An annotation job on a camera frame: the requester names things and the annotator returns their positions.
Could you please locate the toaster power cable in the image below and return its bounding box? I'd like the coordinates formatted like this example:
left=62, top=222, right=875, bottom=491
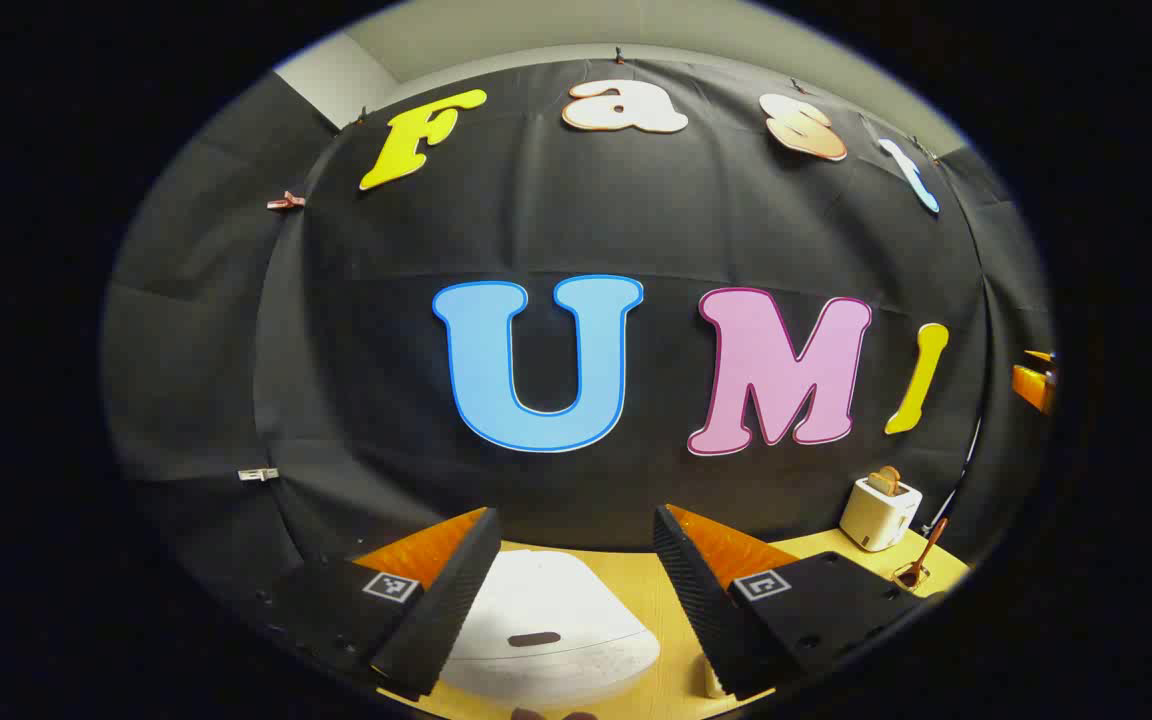
left=936, top=415, right=983, bottom=521

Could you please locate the black backdrop cloth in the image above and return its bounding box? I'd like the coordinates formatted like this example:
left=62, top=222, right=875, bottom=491
left=101, top=55, right=1055, bottom=601

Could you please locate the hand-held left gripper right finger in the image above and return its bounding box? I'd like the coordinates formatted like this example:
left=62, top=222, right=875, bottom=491
left=652, top=505, right=942, bottom=701

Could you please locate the white toaster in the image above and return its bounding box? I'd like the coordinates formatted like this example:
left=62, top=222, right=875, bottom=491
left=839, top=476, right=923, bottom=553

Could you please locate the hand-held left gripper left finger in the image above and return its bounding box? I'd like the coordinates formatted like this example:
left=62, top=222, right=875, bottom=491
left=256, top=507, right=503, bottom=701

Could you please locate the wooden spoon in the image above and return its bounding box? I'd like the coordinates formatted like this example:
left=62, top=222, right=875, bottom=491
left=893, top=517, right=949, bottom=591

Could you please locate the white rice cooker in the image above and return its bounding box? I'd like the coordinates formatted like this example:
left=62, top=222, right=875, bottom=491
left=436, top=548, right=661, bottom=711

